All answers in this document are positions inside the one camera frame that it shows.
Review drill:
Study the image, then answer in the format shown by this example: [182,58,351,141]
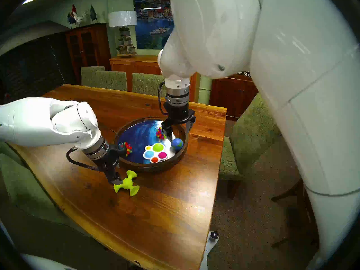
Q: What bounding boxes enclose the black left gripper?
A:
[97,144,127,185]

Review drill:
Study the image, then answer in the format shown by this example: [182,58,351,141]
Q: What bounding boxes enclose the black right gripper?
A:
[162,103,195,142]

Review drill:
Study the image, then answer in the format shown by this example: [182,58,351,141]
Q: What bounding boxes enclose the lime green suction cup toy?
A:
[113,170,140,197]

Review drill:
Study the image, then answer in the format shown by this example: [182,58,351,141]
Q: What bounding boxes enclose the white pop bubble toy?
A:
[143,143,169,163]

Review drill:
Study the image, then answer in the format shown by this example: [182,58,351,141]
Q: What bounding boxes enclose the round wooden blue resin tray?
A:
[114,117,189,173]

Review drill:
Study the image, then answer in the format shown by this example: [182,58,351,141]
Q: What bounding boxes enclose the green upholstered chair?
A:
[131,73,166,97]
[81,66,106,87]
[95,71,127,92]
[219,92,282,199]
[0,143,91,239]

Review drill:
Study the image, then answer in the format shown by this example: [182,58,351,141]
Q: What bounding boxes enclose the dark wood bookshelf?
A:
[210,71,260,121]

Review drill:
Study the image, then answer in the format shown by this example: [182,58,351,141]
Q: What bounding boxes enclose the wooden dining table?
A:
[7,84,228,270]

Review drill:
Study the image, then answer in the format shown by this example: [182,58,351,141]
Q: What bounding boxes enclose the light wood sideboard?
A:
[109,55,198,103]

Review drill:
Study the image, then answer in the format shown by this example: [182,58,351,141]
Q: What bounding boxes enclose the tiered plant stand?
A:
[116,26,137,58]

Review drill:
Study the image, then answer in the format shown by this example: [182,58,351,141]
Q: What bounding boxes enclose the dark wood glass cabinet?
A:
[65,23,111,86]

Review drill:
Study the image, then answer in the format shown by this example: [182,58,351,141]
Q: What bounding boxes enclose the white lamp shade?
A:
[108,11,138,28]

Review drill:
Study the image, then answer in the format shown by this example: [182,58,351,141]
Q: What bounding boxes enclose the dark window shutters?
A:
[0,21,71,98]

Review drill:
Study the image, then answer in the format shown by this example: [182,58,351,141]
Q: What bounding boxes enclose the dark wooden chair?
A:
[271,179,320,248]

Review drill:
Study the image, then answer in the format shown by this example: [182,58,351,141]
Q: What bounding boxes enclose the white rooster figurine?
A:
[67,4,90,28]

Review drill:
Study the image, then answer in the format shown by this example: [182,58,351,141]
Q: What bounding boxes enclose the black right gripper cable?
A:
[158,82,169,116]

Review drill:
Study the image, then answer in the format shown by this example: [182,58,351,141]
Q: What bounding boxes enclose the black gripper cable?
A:
[158,82,169,116]
[66,147,102,171]

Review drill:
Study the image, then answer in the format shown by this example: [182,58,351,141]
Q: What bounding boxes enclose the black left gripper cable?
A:
[66,147,102,171]

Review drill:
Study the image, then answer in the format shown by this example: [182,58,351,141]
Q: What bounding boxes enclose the harbour town wall picture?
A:
[133,0,175,51]

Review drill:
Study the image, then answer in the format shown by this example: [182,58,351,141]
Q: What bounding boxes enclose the white metal bracket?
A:
[199,231,219,270]

